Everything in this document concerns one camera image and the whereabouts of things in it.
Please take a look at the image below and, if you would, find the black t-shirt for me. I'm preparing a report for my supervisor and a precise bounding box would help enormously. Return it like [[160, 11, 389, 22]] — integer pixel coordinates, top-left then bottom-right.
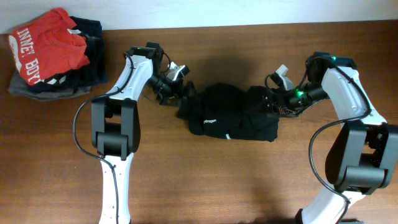
[[177, 83, 279, 142]]

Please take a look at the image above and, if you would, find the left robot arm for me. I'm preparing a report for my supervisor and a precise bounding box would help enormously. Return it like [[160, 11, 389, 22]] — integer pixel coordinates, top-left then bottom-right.
[[91, 42, 191, 223]]

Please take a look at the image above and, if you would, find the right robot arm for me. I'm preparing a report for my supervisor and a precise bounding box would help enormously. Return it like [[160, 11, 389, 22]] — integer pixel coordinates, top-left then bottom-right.
[[265, 52, 397, 223]]

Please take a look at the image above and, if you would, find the navy folded garment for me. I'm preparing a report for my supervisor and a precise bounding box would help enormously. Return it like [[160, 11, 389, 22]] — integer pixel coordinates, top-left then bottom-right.
[[28, 16, 108, 93]]

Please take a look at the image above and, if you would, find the red folded printed t-shirt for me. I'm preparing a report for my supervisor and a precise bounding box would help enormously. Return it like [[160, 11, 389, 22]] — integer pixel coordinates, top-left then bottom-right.
[[8, 7, 90, 86]]

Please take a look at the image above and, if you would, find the grey folded garment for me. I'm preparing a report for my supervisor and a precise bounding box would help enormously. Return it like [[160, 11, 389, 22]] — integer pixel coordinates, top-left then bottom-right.
[[7, 71, 91, 101]]

